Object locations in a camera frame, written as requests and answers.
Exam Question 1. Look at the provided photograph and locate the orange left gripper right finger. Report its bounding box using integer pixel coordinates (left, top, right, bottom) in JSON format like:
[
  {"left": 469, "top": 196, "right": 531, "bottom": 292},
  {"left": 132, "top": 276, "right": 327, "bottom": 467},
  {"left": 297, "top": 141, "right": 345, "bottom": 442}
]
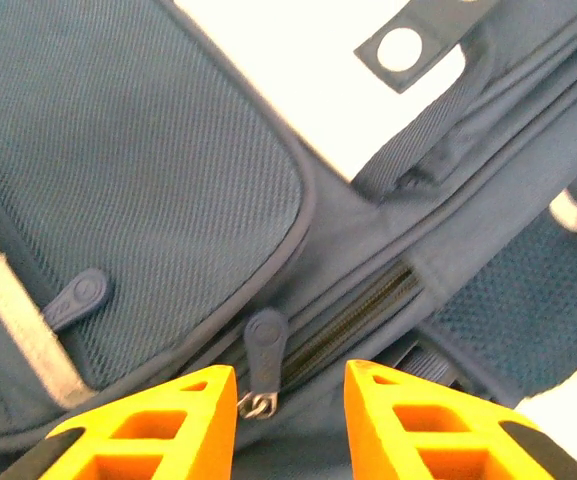
[{"left": 343, "top": 358, "right": 577, "bottom": 480}]

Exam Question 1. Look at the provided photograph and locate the navy blue backpack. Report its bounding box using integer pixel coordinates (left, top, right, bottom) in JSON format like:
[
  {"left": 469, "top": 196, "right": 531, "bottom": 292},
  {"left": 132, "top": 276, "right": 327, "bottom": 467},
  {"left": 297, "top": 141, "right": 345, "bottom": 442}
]
[{"left": 0, "top": 0, "right": 577, "bottom": 480}]

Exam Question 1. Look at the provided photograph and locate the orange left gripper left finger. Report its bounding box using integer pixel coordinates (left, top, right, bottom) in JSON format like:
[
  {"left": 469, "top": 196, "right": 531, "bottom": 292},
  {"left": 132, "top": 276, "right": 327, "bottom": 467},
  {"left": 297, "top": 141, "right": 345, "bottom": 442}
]
[{"left": 0, "top": 364, "right": 239, "bottom": 480}]

